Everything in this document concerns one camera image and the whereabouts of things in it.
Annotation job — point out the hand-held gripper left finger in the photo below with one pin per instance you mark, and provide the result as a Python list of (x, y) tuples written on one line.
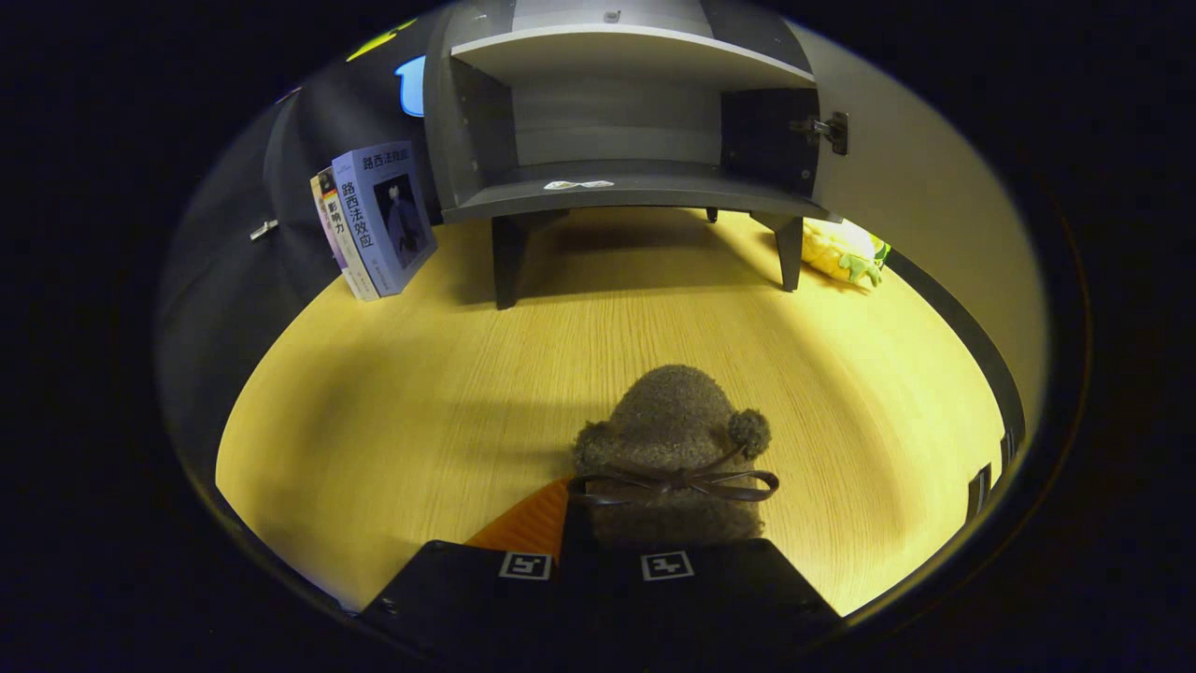
[(467, 589)]

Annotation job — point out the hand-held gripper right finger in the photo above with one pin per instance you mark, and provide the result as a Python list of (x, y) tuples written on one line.
[(719, 594)]

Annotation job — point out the blue book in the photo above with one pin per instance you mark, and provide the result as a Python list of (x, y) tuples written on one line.
[(388, 220)]

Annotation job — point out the silver cloth clip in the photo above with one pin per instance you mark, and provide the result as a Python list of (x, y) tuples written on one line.
[(263, 229)]

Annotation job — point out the grey shoe cabinet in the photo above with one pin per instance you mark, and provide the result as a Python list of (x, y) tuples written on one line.
[(617, 121)]

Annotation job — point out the black backdrop cloth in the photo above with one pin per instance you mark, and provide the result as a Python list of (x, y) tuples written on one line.
[(243, 299)]

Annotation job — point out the brown fuzzy shoe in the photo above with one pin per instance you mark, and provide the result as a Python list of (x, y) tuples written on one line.
[(668, 421)]

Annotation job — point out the yellow plush toy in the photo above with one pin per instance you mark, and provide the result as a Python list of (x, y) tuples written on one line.
[(841, 250)]

